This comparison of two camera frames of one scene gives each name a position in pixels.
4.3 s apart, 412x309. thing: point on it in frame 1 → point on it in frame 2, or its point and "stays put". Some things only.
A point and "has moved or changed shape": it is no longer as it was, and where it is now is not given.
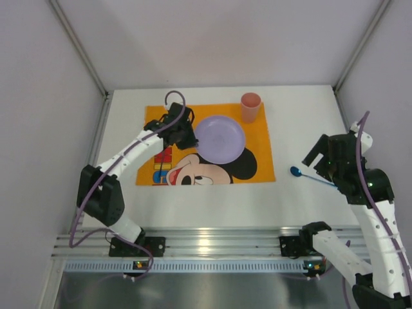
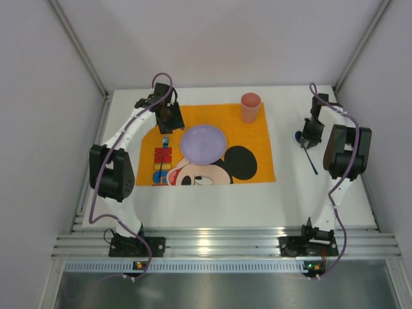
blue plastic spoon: x=295 y=171 → x=297 y=136
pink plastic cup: x=250 y=102 stays put
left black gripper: x=185 y=136 → x=170 y=125
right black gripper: x=325 y=159 → x=309 y=138
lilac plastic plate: x=220 y=140 has moved or changed shape
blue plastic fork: x=161 y=163 stays put
